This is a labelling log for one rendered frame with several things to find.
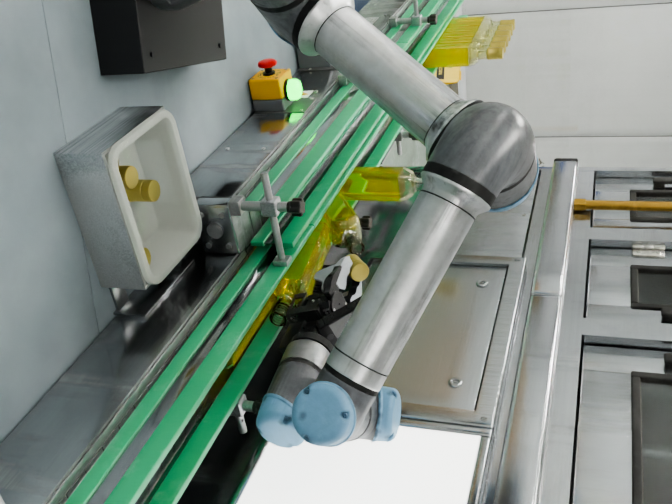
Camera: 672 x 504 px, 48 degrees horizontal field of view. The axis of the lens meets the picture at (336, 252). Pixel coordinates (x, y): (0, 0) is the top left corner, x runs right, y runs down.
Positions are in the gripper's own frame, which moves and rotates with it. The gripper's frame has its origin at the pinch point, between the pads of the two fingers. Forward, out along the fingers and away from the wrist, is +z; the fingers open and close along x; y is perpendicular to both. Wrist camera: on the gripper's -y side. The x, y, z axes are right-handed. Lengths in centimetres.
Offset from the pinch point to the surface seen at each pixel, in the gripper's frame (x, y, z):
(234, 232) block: -15.2, 14.4, -4.6
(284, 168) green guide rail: -15.7, 11.0, 13.3
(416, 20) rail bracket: -7, 6, 101
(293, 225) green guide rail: -8.7, 9.6, 4.7
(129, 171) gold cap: -35.0, 16.4, -15.4
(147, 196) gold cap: -29.5, 18.2, -13.1
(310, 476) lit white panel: 8.9, 1.2, -35.7
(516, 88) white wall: 226, 92, 572
